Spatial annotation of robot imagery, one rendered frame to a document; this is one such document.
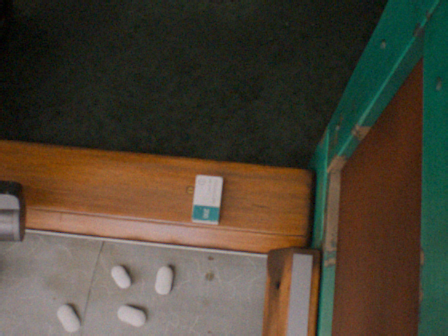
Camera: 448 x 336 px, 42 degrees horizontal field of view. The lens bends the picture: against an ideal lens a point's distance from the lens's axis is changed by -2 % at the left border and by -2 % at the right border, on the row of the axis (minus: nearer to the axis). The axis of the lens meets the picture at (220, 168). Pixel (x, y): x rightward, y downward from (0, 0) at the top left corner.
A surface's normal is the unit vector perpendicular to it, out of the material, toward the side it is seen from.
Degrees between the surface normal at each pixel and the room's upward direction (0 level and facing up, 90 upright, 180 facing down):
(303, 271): 0
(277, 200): 0
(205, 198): 0
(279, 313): 67
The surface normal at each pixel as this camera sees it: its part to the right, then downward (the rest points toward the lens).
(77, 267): -0.01, -0.25
